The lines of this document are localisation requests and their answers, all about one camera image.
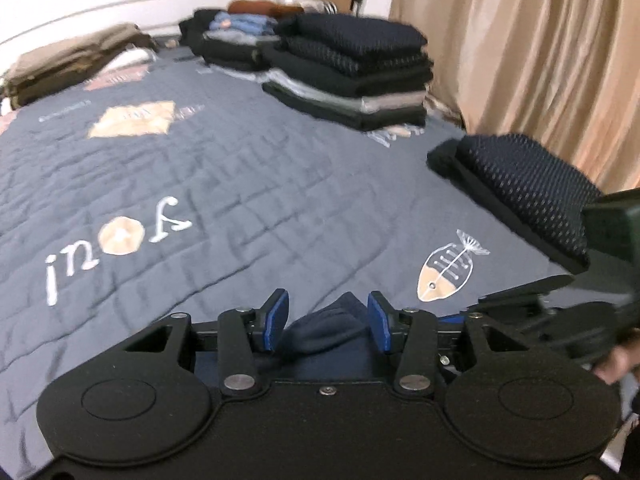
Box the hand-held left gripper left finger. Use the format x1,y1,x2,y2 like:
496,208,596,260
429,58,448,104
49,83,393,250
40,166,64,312
122,288,291,400

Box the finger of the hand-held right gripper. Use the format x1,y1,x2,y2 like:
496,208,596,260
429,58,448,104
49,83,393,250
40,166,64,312
435,275,576,327

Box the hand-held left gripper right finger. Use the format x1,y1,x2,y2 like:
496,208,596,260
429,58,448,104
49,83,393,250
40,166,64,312
367,291,538,400

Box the navy t-shirt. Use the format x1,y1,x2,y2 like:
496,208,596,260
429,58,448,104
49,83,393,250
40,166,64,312
192,292,401,381

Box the stack of folded dark clothes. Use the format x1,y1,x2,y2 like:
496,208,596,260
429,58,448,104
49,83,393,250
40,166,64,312
261,12,435,132

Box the person's right hand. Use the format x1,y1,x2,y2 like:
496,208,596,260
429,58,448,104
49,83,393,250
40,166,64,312
592,327,640,386

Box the navy dotted folded sweater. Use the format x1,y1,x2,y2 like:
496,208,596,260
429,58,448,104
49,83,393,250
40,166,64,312
456,132,603,261

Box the black folded cloth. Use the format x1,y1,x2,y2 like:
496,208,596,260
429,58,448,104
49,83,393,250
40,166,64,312
426,140,591,275

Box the grey quilted bedspread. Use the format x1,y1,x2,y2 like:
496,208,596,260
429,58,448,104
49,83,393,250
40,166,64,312
0,45,591,480

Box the beige curtain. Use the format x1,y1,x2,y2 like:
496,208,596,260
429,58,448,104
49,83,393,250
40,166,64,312
389,0,640,196

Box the black folded pants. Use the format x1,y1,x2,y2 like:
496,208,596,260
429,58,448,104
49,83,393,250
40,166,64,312
200,30,281,72

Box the folded blue jeans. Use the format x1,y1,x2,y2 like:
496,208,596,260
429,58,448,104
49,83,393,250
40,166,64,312
207,12,278,36

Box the black folded jacket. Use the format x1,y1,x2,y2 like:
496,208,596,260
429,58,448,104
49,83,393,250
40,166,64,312
179,9,226,56

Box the brown folded sweater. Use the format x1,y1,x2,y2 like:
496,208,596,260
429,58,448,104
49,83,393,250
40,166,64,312
227,0,306,18

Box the white headboard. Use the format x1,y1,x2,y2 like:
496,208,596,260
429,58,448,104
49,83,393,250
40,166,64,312
0,0,246,48

